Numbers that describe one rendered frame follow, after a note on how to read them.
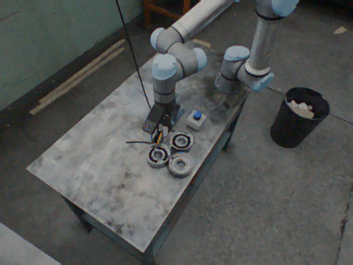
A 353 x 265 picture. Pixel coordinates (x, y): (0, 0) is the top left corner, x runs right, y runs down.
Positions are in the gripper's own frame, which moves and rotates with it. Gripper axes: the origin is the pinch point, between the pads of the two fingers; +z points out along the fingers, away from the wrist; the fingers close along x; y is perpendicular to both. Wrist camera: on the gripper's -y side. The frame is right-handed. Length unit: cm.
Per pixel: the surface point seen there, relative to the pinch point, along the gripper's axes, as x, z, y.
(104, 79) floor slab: 118, 93, 88
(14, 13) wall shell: 153, 19, 50
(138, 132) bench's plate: 14.7, 13.2, 4.3
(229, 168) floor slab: -29, 93, 59
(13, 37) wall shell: 154, 34, 42
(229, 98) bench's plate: -14, 13, 48
